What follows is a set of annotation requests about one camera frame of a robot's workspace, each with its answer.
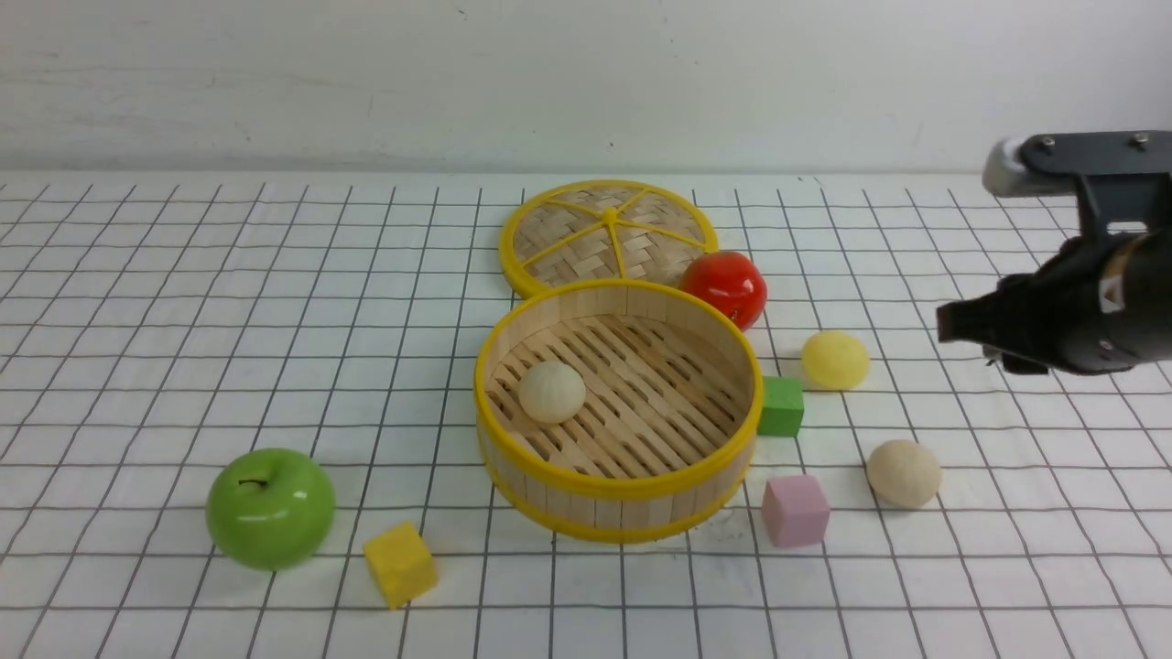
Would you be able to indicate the green foam cube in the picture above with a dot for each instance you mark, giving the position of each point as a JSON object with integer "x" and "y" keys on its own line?
{"x": 783, "y": 411}

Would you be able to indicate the yellow foam cube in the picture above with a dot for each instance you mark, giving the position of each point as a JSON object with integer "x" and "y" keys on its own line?
{"x": 401, "y": 564}

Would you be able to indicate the woven bamboo steamer lid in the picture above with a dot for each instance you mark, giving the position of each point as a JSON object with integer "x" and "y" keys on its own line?
{"x": 602, "y": 229}

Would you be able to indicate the bamboo steamer tray yellow rim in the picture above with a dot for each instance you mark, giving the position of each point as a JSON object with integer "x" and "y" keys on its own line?
{"x": 667, "y": 431}

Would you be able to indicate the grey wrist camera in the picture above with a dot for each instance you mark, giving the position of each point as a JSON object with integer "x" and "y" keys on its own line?
{"x": 1115, "y": 176}

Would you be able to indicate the green apple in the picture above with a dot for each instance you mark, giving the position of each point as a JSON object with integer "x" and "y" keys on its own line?
{"x": 270, "y": 509}

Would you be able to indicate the pink foam cube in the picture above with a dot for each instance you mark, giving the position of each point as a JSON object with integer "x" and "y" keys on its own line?
{"x": 795, "y": 511}

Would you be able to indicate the yellow bun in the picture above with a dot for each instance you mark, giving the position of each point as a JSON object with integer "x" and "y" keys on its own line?
{"x": 835, "y": 360}

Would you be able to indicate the red tomato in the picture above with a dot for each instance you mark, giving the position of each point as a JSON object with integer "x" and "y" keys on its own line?
{"x": 729, "y": 282}

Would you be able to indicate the beige bun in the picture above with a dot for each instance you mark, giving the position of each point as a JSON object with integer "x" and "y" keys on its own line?
{"x": 551, "y": 392}
{"x": 904, "y": 474}

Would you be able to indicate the white grid tablecloth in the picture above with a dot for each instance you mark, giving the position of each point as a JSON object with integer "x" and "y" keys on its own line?
{"x": 157, "y": 327}

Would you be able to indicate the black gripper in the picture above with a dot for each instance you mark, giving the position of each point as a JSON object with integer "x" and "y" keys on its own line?
{"x": 1081, "y": 316}

